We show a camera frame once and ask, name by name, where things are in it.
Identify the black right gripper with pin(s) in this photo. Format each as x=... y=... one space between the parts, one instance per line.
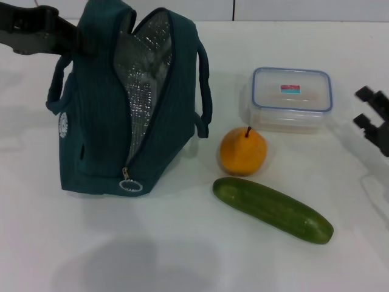
x=383 y=127

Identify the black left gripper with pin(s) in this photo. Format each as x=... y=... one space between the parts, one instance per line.
x=30 y=30

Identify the clear plastic food container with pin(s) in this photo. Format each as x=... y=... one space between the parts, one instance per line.
x=291 y=97

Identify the dark teal insulated lunch bag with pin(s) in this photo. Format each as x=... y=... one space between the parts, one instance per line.
x=97 y=137

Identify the orange yellow pear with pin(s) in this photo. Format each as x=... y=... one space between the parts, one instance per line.
x=243 y=155

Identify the green cucumber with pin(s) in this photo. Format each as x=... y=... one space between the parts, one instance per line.
x=267 y=207

